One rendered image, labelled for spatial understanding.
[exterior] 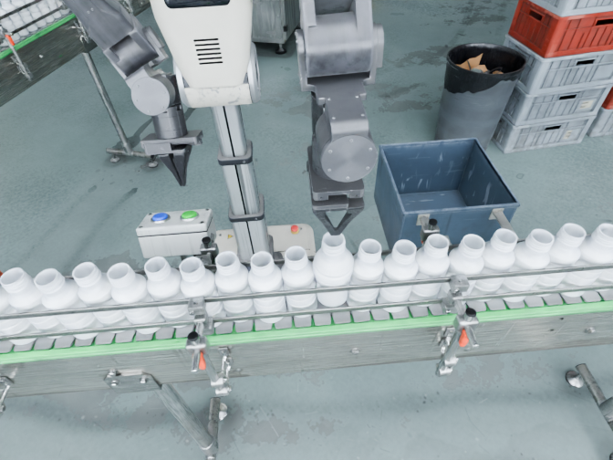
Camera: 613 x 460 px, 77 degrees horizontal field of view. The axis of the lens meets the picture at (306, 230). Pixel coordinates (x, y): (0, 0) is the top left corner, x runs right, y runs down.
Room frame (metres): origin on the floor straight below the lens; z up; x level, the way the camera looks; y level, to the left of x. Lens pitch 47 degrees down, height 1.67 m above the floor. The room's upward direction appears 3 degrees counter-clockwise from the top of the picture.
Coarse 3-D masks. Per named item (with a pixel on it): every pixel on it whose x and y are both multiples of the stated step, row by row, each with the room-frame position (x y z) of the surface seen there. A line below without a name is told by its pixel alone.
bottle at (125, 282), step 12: (120, 264) 0.41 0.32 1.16; (108, 276) 0.39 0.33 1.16; (120, 276) 0.41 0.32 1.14; (132, 276) 0.40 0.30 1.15; (120, 288) 0.38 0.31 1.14; (132, 288) 0.38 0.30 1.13; (144, 288) 0.39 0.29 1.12; (120, 300) 0.37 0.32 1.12; (132, 300) 0.37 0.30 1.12; (144, 300) 0.38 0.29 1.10; (132, 312) 0.37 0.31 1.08; (144, 312) 0.37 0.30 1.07; (156, 312) 0.39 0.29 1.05; (132, 324) 0.37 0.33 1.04
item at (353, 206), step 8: (312, 200) 0.36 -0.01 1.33; (328, 200) 0.36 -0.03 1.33; (336, 200) 0.36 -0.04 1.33; (344, 200) 0.36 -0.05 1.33; (352, 200) 0.37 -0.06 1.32; (360, 200) 0.37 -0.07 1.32; (312, 208) 0.36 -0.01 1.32; (320, 208) 0.35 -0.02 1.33; (328, 208) 0.35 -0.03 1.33; (336, 208) 0.35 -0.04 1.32; (344, 208) 0.35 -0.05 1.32; (352, 208) 0.35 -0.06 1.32; (360, 208) 0.35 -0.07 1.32; (320, 216) 0.36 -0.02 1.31; (344, 216) 0.37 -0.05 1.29; (352, 216) 0.36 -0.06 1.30; (328, 224) 0.37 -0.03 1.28; (344, 224) 0.37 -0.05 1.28; (328, 232) 0.37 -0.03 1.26; (336, 232) 0.37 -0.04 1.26
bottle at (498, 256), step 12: (504, 228) 0.45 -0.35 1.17; (492, 240) 0.43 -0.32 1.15; (504, 240) 0.44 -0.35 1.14; (516, 240) 0.42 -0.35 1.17; (492, 252) 0.42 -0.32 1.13; (504, 252) 0.41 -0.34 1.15; (492, 264) 0.41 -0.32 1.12; (504, 264) 0.40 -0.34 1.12; (480, 288) 0.41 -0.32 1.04; (492, 288) 0.40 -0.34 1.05; (480, 300) 0.40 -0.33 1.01
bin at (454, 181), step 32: (384, 160) 0.94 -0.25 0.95; (416, 160) 1.02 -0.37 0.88; (448, 160) 1.03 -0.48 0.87; (480, 160) 0.96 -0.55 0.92; (384, 192) 0.90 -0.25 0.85; (416, 192) 1.02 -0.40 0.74; (448, 192) 1.02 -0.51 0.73; (480, 192) 0.90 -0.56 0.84; (512, 192) 0.77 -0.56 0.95; (384, 224) 0.86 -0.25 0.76; (416, 224) 0.71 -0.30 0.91; (448, 224) 0.72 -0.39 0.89; (480, 224) 0.72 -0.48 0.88
